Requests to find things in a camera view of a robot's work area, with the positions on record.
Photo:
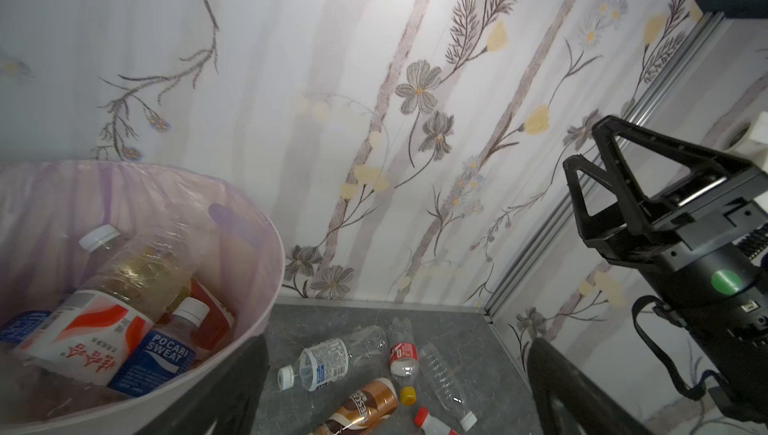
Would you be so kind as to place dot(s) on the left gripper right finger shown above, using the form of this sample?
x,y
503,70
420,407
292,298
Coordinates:
x,y
568,402

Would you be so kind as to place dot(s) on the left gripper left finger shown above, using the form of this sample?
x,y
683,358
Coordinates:
x,y
225,401

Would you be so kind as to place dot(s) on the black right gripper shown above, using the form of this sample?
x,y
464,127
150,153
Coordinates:
x,y
690,241

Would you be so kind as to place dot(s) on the blue label water bottle front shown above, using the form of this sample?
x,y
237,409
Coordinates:
x,y
166,352

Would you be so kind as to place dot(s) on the blue label water bottle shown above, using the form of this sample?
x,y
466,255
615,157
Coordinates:
x,y
18,328
166,352

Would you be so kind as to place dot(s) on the white bottle red cap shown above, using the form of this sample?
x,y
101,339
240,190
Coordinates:
x,y
431,425

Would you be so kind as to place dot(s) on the brown Nescafe bottle back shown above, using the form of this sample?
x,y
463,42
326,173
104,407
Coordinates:
x,y
363,411

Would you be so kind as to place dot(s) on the clear bottle red-white label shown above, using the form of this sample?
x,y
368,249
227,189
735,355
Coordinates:
x,y
94,331

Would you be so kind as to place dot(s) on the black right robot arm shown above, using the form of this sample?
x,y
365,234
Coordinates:
x,y
741,376

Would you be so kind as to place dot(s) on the cream waste bin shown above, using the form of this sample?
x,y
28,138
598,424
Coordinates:
x,y
144,399

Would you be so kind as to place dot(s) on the Suntory white label bottle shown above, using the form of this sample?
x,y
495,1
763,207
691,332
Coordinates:
x,y
334,359

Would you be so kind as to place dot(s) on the clear ribbed bottle white cap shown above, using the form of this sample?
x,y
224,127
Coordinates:
x,y
446,387

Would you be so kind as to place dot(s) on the yellow bottle cap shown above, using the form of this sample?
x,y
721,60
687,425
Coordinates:
x,y
408,395

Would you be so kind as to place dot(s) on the crushed bottle red label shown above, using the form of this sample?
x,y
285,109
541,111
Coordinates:
x,y
403,356

